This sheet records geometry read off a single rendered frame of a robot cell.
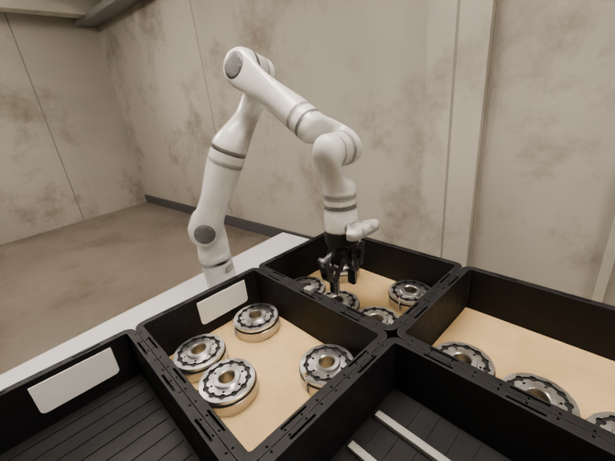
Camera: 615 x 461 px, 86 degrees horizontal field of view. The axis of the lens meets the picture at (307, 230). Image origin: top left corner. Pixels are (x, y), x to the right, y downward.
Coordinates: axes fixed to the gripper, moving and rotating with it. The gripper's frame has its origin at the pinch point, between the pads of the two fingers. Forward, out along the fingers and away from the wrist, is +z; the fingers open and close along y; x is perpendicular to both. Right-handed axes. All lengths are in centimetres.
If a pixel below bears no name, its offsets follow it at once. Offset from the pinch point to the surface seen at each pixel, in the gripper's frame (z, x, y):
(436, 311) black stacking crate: -0.5, 21.5, -2.8
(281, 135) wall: -12, -183, -131
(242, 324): 4.3, -11.1, 22.2
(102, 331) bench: 21, -62, 44
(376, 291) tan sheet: 6.8, 1.8, -10.4
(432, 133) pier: -16, -47, -133
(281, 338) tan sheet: 7.1, -3.4, 17.4
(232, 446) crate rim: -2.7, 16.9, 40.2
